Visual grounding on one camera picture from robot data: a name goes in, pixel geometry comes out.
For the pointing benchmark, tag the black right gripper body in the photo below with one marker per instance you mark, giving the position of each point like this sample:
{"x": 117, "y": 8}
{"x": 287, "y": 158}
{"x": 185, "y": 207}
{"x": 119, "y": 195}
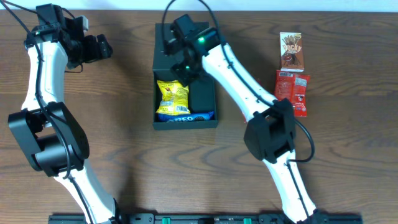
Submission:
{"x": 179, "y": 70}

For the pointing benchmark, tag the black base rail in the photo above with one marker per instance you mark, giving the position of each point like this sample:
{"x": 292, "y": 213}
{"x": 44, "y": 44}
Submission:
{"x": 267, "y": 218}

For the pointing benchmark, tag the dark green box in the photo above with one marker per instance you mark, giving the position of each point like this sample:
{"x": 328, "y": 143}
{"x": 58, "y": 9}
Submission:
{"x": 201, "y": 97}

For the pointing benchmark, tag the red snack bag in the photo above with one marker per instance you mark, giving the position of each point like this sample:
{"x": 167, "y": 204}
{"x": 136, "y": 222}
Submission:
{"x": 292, "y": 86}

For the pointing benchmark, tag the blue Oreo packet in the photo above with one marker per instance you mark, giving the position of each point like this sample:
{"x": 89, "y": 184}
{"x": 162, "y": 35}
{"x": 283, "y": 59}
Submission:
{"x": 186, "y": 117}

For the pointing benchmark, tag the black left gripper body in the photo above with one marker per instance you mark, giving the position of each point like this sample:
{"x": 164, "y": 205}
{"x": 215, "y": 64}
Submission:
{"x": 94, "y": 47}

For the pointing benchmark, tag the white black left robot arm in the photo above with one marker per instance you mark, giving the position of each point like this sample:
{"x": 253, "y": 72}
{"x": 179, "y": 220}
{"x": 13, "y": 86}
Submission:
{"x": 48, "y": 134}

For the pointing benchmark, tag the brown Pocky box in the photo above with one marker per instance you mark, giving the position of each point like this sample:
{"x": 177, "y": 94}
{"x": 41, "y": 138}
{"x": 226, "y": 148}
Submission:
{"x": 291, "y": 52}

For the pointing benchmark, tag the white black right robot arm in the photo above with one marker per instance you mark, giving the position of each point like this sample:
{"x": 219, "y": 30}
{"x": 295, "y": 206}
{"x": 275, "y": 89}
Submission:
{"x": 270, "y": 130}

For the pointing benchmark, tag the yellow snack bag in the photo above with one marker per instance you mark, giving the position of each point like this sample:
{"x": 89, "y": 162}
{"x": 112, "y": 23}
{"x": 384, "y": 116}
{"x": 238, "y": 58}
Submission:
{"x": 174, "y": 98}

